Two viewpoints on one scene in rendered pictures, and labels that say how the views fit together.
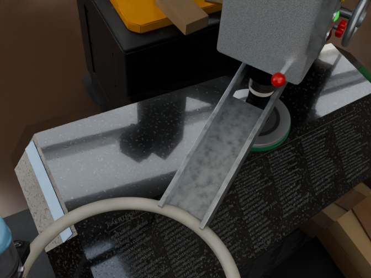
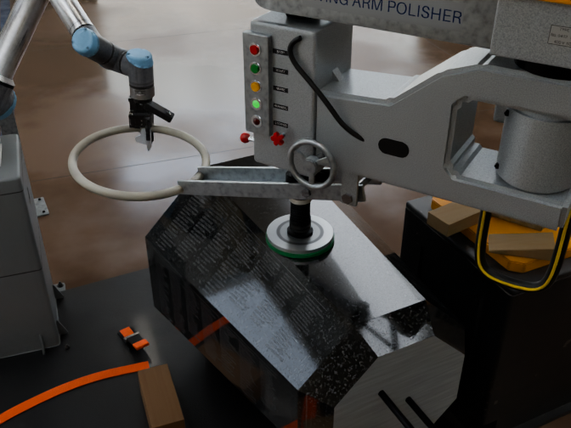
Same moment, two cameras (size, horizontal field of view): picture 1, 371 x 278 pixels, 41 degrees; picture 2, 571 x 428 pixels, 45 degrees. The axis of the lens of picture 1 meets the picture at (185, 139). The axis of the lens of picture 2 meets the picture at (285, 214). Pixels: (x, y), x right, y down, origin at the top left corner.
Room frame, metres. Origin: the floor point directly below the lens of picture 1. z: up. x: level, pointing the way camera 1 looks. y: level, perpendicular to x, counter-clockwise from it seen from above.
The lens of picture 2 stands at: (1.04, -2.01, 2.11)
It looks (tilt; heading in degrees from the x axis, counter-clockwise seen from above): 33 degrees down; 95
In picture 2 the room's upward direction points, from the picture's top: straight up
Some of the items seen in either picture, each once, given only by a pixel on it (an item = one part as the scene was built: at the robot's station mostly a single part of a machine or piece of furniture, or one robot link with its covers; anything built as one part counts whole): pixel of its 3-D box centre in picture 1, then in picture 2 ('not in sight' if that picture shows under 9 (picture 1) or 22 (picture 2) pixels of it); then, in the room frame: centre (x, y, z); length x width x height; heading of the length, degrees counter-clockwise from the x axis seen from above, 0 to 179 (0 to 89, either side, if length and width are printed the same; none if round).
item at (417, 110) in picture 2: not in sight; (432, 132); (1.28, -0.38, 1.33); 0.74 x 0.23 x 0.49; 154
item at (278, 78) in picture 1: (282, 73); (251, 139); (0.79, -0.20, 1.20); 0.08 x 0.03 x 0.03; 154
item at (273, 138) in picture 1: (253, 117); (300, 233); (0.93, -0.19, 0.87); 0.21 x 0.21 x 0.01
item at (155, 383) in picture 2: not in sight; (161, 404); (0.41, -0.24, 0.07); 0.30 x 0.12 x 0.12; 115
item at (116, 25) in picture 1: (163, 50); (503, 300); (1.71, 0.14, 0.37); 0.66 x 0.66 x 0.74; 31
